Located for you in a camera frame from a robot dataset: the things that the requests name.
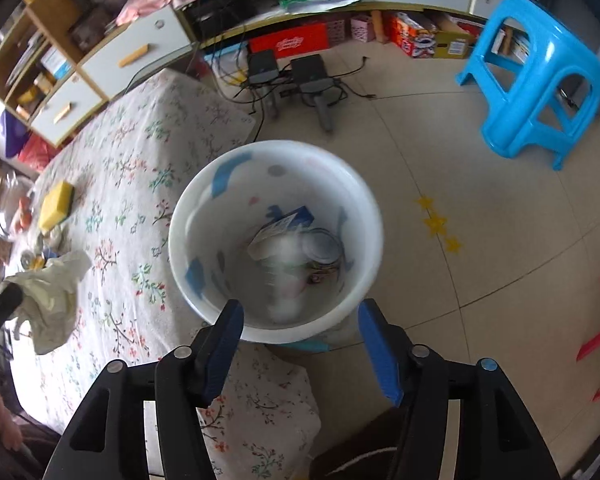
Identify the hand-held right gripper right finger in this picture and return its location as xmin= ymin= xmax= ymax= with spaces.
xmin=357 ymin=298 xmax=563 ymax=480

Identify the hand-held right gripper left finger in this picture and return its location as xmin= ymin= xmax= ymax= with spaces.
xmin=42 ymin=299 xmax=245 ymax=480

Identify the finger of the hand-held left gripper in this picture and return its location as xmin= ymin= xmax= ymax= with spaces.
xmin=0 ymin=282 xmax=25 ymax=351

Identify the white plastic bag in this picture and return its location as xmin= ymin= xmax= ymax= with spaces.
xmin=0 ymin=250 xmax=92 ymax=356

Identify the trash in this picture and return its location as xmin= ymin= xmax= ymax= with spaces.
xmin=264 ymin=235 xmax=312 ymax=326

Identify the white plastic bucket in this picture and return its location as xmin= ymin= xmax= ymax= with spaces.
xmin=168 ymin=140 xmax=385 ymax=345

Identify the yellow sponge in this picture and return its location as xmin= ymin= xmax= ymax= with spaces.
xmin=38 ymin=181 xmax=76 ymax=233

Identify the metal can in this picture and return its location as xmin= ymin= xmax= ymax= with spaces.
xmin=300 ymin=228 xmax=345 ymax=286

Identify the blue white carton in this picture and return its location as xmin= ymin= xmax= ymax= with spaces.
xmin=247 ymin=205 xmax=315 ymax=261

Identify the floral tablecloth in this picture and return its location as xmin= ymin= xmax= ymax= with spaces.
xmin=7 ymin=67 xmax=321 ymax=480

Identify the wooden drawer cabinet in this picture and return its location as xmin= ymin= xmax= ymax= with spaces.
xmin=0 ymin=0 xmax=201 ymax=148

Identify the cardboard box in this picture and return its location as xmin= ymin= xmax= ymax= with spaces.
xmin=430 ymin=12 xmax=486 ymax=59

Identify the red white snack carton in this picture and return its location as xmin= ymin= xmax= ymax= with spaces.
xmin=385 ymin=10 xmax=438 ymax=58

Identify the red flat box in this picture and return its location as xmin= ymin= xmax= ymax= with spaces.
xmin=248 ymin=22 xmax=331 ymax=61

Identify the pink patterned box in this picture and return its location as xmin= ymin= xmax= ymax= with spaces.
xmin=350 ymin=14 xmax=372 ymax=43
xmin=325 ymin=16 xmax=349 ymax=46

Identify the blue plastic stool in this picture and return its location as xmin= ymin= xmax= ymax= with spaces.
xmin=455 ymin=0 xmax=600 ymax=171

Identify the black electronics box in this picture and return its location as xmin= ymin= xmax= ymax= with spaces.
xmin=185 ymin=0 xmax=258 ymax=43

